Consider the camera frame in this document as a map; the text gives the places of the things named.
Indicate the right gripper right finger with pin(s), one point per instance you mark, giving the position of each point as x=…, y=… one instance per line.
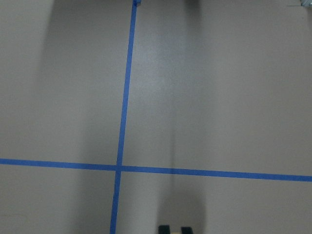
x=186, y=230

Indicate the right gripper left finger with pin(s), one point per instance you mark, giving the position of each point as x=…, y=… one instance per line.
x=164, y=229

